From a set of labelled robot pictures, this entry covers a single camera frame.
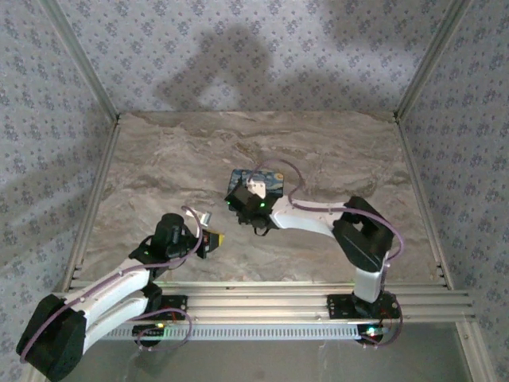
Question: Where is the starry night print box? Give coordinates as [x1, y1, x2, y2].
[226, 169, 286, 201]

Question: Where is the black controller board with LED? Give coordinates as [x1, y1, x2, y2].
[356, 324, 393, 344]
[132, 324, 167, 343]

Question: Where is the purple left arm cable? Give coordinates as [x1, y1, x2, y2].
[16, 205, 204, 365]

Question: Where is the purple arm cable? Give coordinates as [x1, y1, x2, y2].
[250, 158, 405, 266]
[16, 205, 204, 365]

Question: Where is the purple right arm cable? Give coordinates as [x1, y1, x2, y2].
[250, 158, 405, 266]

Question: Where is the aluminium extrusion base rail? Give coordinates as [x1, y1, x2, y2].
[51, 280, 476, 325]

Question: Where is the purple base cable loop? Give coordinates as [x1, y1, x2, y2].
[362, 298, 405, 351]
[134, 308, 192, 353]

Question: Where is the aluminium table side rail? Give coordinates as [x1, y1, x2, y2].
[59, 117, 122, 294]
[395, 117, 454, 291]

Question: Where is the grey slotted cable duct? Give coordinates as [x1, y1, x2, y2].
[83, 324, 393, 341]

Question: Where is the aluminium frame corner post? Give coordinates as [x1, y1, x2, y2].
[39, 0, 121, 123]
[394, 0, 475, 122]

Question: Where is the aluminium frame leg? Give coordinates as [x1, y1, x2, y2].
[455, 322, 495, 382]

